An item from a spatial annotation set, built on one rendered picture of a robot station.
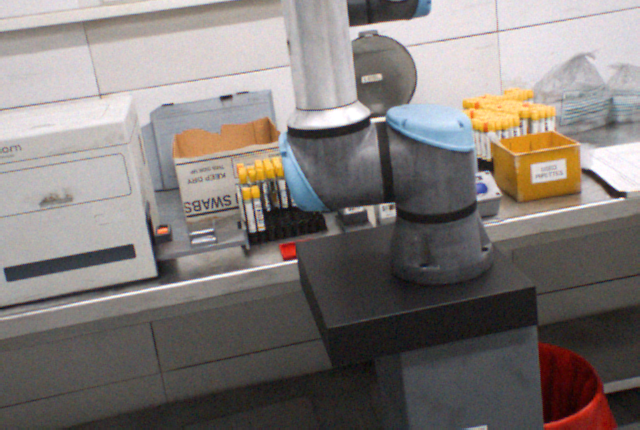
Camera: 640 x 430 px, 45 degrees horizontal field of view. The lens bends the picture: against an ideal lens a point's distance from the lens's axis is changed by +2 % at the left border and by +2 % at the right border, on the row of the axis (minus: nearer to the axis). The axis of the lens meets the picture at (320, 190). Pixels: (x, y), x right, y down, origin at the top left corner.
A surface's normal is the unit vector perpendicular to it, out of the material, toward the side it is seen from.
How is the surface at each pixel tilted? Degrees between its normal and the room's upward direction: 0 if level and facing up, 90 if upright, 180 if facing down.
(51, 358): 90
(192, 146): 88
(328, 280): 4
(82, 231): 90
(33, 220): 90
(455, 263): 76
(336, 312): 4
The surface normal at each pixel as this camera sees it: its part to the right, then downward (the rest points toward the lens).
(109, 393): 0.17, 0.26
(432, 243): -0.27, 0.07
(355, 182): 0.00, 0.40
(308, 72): -0.40, 0.34
